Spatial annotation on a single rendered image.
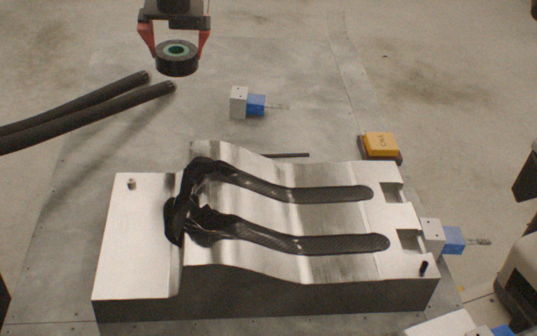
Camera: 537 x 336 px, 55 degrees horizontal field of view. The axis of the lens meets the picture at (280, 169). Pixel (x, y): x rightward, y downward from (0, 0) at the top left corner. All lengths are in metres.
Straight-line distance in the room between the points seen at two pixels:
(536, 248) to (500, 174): 1.52
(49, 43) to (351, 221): 2.57
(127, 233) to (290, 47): 0.80
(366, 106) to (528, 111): 1.92
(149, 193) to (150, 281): 0.18
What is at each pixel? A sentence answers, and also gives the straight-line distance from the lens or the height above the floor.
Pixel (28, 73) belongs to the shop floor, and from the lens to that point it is 2.94.
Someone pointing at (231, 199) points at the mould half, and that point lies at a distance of 0.78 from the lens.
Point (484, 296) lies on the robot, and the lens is 1.65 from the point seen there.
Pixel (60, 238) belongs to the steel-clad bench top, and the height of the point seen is 0.80.
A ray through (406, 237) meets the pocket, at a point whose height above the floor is 0.87.
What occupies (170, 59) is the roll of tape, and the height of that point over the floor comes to 1.00.
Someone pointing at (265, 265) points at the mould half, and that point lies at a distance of 0.73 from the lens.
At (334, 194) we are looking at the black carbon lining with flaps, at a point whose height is 0.88.
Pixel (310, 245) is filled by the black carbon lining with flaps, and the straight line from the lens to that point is 0.80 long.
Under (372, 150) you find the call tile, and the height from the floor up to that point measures 0.83.
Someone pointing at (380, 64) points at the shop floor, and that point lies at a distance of 3.13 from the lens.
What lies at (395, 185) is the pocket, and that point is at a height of 0.88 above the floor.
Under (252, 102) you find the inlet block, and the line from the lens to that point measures 1.14.
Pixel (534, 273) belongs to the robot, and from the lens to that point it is 1.05.
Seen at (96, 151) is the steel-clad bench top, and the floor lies 0.80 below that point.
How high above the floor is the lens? 1.49
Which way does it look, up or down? 42 degrees down
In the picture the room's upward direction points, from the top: 7 degrees clockwise
